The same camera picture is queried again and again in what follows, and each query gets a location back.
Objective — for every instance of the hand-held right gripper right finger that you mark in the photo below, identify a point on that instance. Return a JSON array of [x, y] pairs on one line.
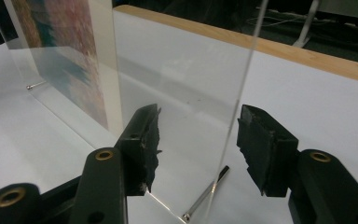
[[268, 155]]

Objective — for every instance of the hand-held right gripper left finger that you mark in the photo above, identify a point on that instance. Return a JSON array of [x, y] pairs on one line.
[[138, 155]]

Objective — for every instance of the clear acrylic photo frame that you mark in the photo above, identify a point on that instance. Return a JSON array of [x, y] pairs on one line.
[[183, 77]]

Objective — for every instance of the colourful printed picture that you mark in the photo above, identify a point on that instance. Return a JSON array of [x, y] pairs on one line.
[[71, 46]]

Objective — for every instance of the white metal stand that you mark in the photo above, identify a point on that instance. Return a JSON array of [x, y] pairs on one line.
[[306, 25]]

